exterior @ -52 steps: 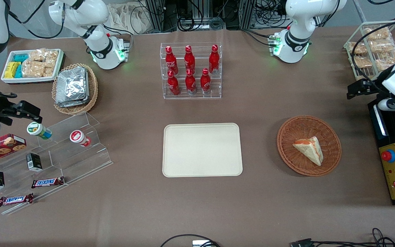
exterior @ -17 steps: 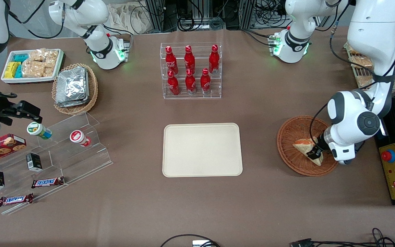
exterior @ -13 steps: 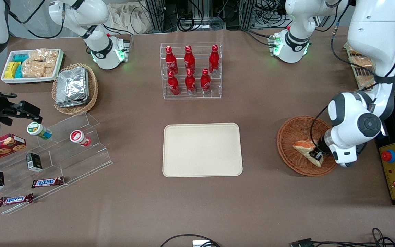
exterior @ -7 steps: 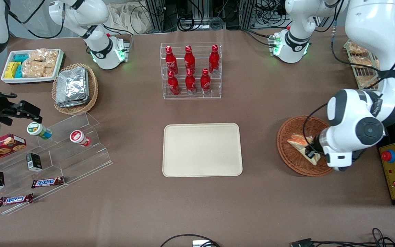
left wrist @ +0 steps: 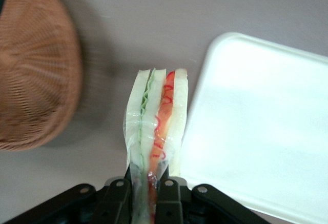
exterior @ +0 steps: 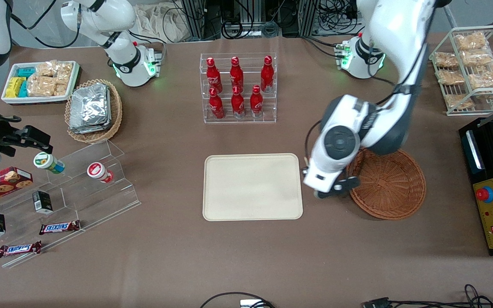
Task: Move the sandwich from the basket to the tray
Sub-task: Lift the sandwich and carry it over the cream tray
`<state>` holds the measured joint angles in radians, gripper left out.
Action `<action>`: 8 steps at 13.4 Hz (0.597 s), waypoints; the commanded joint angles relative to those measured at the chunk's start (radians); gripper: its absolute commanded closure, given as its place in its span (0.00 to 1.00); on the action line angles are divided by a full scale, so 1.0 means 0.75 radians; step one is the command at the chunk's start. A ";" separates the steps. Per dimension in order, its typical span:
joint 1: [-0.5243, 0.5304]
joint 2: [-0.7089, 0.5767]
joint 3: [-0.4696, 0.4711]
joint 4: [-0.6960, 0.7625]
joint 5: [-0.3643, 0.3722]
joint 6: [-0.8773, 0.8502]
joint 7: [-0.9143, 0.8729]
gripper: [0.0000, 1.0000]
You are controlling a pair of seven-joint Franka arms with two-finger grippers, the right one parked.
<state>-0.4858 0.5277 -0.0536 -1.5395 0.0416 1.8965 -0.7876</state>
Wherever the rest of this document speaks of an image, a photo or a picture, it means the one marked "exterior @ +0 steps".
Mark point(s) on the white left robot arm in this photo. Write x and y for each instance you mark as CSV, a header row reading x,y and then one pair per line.
x,y
400,30

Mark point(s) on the silver foil pouch stack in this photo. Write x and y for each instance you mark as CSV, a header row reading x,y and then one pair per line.
x,y
89,109

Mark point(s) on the clear acrylic stepped shelf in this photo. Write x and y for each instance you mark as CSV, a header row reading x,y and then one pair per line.
x,y
96,205

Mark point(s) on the oval wicker basket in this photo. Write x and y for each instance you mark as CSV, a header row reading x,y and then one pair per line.
x,y
116,111

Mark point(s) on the black yellow control box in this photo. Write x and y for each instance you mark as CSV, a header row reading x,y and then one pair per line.
x,y
492,214

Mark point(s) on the aluminium frame post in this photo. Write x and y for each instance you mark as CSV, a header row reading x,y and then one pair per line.
x,y
195,17
310,17

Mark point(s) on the yellow snack packet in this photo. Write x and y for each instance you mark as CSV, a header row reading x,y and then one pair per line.
x,y
14,87

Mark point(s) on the red cola bottle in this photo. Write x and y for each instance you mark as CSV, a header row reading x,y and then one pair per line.
x,y
267,75
238,105
236,73
213,75
256,102
216,106

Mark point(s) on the clear acrylic bottle rack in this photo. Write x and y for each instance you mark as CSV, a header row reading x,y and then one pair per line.
x,y
248,68

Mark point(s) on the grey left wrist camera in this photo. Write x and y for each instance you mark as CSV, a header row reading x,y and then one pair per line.
x,y
318,194

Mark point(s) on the brown snickers bar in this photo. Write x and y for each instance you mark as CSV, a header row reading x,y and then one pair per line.
x,y
19,249
59,227

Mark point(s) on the clear rice cracker packet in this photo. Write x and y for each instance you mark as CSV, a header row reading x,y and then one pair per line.
x,y
60,90
46,69
41,86
64,72

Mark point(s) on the teal snack packet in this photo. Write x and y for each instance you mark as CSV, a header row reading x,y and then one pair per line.
x,y
26,72
23,89

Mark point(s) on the bagged fried snack packet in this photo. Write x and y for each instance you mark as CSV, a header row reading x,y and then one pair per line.
x,y
477,57
446,60
486,77
458,101
471,41
451,77

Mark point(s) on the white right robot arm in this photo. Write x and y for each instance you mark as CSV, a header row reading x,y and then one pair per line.
x,y
120,17

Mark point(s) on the beige plastic tray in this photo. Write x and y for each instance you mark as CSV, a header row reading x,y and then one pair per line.
x,y
253,188

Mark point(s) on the red cookie box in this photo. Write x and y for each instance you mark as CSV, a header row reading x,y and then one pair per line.
x,y
0,184

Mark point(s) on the red lid yogurt cup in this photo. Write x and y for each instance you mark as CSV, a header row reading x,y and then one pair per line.
x,y
98,171

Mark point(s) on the round brown wicker basket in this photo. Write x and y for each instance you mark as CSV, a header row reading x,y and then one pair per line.
x,y
392,184

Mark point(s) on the white rectangular snack tray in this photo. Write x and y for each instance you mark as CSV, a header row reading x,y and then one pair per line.
x,y
11,100

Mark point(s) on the green lid yogurt cup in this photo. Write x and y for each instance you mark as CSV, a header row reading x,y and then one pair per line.
x,y
47,162

